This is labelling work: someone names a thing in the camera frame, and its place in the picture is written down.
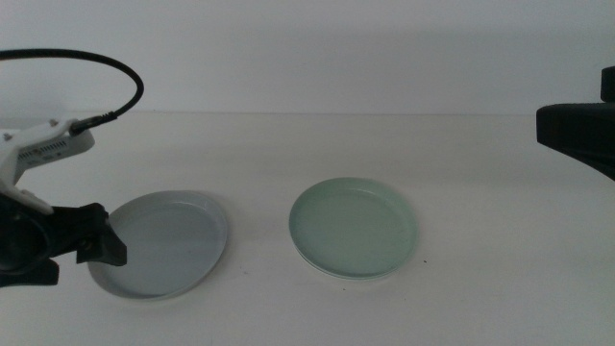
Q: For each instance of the grey shallow bowl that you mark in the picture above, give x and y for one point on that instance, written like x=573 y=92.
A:
x=173 y=240

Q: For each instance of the white shallow bowl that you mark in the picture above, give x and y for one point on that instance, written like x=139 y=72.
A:
x=317 y=269

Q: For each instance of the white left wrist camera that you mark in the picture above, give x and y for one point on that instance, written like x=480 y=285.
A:
x=43 y=144

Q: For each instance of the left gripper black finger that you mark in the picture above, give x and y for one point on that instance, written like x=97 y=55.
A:
x=33 y=277
x=105 y=250

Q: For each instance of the green shallow bowl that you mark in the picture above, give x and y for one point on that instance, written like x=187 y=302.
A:
x=353 y=226

